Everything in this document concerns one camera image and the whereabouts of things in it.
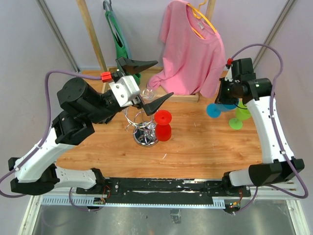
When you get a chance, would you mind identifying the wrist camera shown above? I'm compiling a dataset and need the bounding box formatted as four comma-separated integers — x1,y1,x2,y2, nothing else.
224,66,235,82
109,75,140,107

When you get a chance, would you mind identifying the green garment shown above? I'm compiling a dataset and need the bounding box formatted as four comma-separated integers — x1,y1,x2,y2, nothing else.
105,9,142,85

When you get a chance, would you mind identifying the grey clothes hanger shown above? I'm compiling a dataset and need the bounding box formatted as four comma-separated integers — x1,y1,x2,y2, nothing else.
103,0,132,59

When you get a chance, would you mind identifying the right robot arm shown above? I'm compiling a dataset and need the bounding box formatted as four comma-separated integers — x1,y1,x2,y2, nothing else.
215,58,305,196

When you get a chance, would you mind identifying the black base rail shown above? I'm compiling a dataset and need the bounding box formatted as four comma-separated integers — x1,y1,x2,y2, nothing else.
76,178,251,205

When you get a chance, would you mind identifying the red wine glass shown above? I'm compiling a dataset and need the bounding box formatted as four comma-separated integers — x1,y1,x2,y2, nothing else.
154,110,172,141

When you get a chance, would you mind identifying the chrome wine glass rack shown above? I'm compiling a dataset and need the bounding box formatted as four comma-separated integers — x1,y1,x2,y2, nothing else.
123,96,158,147

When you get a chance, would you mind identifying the clear wine glass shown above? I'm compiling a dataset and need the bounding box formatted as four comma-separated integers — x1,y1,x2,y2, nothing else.
142,88,157,101

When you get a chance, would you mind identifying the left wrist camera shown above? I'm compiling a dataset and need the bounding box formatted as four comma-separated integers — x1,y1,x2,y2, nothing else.
109,75,140,107

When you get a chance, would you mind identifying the pink t-shirt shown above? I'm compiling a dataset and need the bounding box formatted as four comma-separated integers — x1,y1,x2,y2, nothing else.
147,0,226,98

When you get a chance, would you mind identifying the yellow clothes hanger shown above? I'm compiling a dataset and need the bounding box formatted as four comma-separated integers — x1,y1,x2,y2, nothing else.
187,0,217,39

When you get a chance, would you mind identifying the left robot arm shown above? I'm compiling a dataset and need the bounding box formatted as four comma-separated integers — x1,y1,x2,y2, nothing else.
8,57,170,198

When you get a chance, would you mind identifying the green wine glass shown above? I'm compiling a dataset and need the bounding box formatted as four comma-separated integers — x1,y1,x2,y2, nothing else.
229,100,251,130

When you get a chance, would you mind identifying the blue wine glass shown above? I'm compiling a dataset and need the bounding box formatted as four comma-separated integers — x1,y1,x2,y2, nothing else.
206,103,236,118

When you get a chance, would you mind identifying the wooden clothes rack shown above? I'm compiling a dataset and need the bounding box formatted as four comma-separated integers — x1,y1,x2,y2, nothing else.
76,0,216,103

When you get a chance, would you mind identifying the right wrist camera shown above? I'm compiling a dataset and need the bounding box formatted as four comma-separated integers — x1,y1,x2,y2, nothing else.
224,66,235,82

